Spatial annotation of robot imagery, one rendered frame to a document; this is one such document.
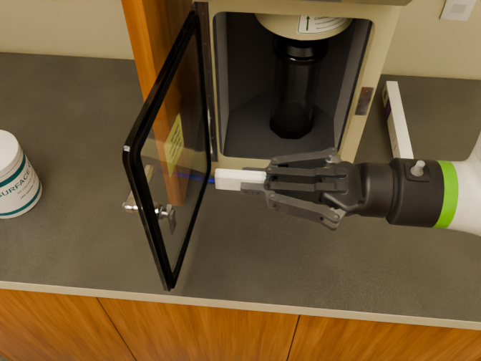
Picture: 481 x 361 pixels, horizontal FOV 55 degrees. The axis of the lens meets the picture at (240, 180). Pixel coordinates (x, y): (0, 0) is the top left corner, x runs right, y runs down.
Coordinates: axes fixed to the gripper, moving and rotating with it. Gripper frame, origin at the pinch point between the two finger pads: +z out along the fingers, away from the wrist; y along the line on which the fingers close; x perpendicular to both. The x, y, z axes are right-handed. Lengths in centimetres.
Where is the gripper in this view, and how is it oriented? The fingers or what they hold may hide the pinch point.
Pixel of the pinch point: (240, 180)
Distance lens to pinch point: 64.2
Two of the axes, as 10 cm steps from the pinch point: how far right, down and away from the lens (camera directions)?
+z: -10.0, -0.7, 0.6
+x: 0.1, 6.0, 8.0
